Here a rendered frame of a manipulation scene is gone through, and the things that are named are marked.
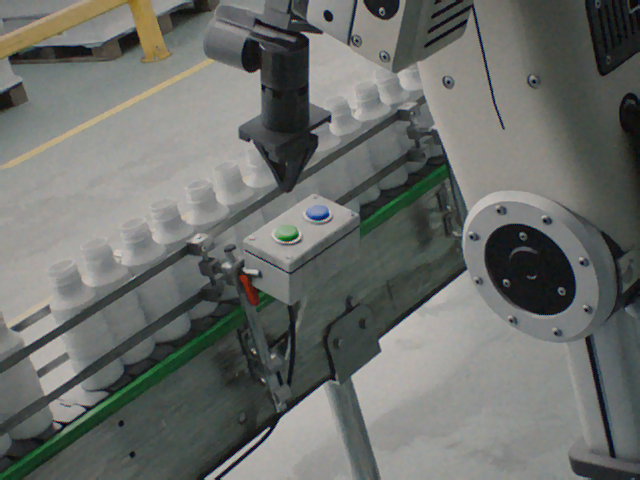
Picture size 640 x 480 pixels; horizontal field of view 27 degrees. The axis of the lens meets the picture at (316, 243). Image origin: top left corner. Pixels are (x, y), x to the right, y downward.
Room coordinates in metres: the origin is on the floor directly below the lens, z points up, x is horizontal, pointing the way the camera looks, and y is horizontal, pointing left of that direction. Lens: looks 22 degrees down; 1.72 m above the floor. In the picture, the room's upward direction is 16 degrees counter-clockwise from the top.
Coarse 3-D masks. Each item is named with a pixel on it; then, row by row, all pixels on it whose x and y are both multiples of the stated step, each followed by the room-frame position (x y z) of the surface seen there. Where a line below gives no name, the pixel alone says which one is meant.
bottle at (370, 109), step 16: (368, 80) 1.96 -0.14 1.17; (368, 96) 1.93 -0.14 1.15; (368, 112) 1.92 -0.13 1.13; (384, 112) 1.92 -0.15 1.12; (368, 128) 1.92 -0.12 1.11; (368, 144) 1.92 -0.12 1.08; (384, 144) 1.92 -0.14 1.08; (400, 144) 1.94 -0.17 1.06; (384, 160) 1.92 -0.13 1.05; (400, 176) 1.92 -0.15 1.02
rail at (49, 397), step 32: (384, 128) 1.91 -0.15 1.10; (320, 160) 1.81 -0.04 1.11; (352, 192) 1.84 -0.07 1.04; (224, 224) 1.68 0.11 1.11; (128, 288) 1.56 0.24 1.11; (32, 320) 1.55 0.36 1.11; (64, 320) 1.50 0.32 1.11; (160, 320) 1.58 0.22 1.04; (32, 352) 1.46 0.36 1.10; (64, 352) 1.57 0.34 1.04; (64, 384) 1.48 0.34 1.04
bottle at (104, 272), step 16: (96, 240) 1.61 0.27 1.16; (96, 256) 1.58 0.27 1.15; (112, 256) 1.59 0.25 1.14; (96, 272) 1.58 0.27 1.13; (112, 272) 1.58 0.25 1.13; (128, 272) 1.59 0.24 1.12; (96, 288) 1.57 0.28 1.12; (112, 288) 1.57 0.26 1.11; (112, 304) 1.56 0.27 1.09; (128, 304) 1.57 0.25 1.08; (112, 320) 1.57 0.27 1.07; (128, 320) 1.57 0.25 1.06; (144, 320) 1.59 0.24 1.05; (128, 336) 1.57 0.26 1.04; (128, 352) 1.56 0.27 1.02; (144, 352) 1.57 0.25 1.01
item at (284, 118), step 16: (272, 96) 1.49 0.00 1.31; (288, 96) 1.49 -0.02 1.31; (304, 96) 1.50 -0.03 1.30; (272, 112) 1.50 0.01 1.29; (288, 112) 1.49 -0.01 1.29; (304, 112) 1.51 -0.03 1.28; (320, 112) 1.54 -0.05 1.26; (240, 128) 1.52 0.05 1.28; (256, 128) 1.51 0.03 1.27; (272, 128) 1.51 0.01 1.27; (288, 128) 1.50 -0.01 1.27; (304, 128) 1.51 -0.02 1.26; (272, 144) 1.48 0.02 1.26; (288, 144) 1.49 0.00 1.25
